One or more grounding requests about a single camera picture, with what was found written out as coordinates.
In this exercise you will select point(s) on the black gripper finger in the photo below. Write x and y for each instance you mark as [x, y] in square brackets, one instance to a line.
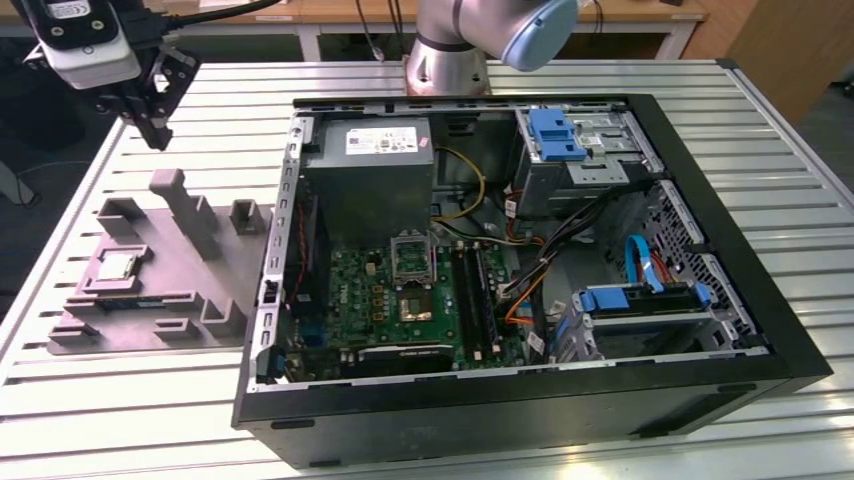
[166, 100]
[127, 105]

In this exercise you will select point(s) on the silver CPU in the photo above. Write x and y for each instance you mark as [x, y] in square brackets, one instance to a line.
[119, 265]

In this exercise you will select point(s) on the grey parts rack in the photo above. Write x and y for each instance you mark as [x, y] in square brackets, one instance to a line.
[167, 280]

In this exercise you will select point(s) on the grey power supply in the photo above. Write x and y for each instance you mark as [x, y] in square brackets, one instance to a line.
[374, 200]

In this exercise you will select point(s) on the green RAM stick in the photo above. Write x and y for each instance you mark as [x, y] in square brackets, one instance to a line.
[143, 302]

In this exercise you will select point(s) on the black case fan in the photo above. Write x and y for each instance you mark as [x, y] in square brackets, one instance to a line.
[309, 280]

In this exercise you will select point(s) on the green motherboard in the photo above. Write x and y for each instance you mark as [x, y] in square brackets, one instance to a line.
[354, 280]

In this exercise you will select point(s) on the metal locking lever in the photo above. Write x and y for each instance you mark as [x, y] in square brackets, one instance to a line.
[436, 257]

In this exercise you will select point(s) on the blue port connector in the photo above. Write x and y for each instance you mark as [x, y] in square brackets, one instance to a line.
[314, 336]

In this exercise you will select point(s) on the blue card latch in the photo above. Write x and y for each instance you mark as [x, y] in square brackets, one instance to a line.
[275, 365]

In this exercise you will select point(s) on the blue plastic drive carrier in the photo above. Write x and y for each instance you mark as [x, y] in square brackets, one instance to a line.
[550, 135]

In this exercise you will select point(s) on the black RAM slot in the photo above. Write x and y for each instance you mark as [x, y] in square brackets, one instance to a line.
[484, 300]

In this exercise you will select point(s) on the graphics card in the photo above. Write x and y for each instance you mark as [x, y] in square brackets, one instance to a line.
[401, 357]

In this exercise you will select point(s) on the metal drive cage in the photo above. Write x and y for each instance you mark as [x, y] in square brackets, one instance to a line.
[601, 175]

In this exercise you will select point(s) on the blue-edged RAM stick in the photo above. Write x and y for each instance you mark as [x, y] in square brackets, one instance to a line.
[496, 327]

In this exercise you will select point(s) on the wooden desk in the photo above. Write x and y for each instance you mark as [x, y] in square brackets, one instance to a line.
[634, 12]

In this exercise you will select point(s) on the hard disk in blue carrier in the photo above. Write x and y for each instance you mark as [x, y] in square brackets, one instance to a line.
[608, 300]

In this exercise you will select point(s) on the black PC case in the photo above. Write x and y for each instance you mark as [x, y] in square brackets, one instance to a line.
[534, 425]

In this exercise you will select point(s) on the wooden cabinet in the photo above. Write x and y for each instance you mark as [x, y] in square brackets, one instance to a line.
[788, 50]

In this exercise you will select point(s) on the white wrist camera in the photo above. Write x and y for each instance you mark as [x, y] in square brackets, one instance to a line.
[94, 65]

